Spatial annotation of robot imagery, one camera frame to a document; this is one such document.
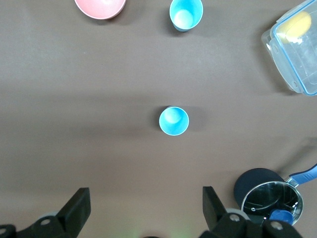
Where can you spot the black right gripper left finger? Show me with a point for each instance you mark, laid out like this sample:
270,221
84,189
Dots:
74,210

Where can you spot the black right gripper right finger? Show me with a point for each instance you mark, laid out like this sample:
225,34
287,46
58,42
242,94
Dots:
215,213

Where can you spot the light blue plastic cup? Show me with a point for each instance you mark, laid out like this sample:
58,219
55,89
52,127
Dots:
186,10
174,122

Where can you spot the glass lid with blue knob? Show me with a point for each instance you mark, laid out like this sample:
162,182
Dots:
267,200

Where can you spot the clear container with blue seal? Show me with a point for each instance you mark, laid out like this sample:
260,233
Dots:
297,64

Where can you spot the pink plastic bowl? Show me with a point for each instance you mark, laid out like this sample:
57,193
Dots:
99,7

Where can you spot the yellow sponge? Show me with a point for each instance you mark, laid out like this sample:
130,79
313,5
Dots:
297,24

